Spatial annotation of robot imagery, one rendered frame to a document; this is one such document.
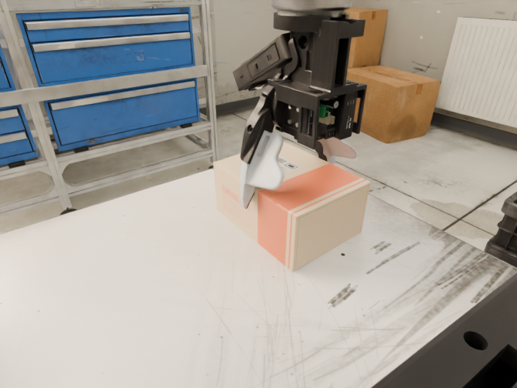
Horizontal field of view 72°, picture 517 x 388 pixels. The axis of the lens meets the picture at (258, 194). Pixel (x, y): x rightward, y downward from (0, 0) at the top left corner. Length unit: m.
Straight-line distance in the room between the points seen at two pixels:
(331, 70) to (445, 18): 2.81
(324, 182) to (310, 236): 0.07
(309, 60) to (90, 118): 1.53
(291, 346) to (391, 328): 0.10
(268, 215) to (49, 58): 1.46
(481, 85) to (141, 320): 2.74
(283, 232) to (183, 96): 1.62
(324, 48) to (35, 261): 0.39
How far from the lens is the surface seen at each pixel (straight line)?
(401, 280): 0.42
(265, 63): 0.41
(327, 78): 0.34
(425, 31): 3.20
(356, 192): 0.42
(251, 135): 0.38
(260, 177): 0.38
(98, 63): 1.79
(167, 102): 1.92
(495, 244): 0.93
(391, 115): 2.61
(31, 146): 1.83
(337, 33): 0.33
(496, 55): 2.87
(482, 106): 2.92
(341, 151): 0.45
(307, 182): 0.42
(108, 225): 0.51
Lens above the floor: 0.98
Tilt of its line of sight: 31 degrees down
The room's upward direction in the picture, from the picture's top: straight up
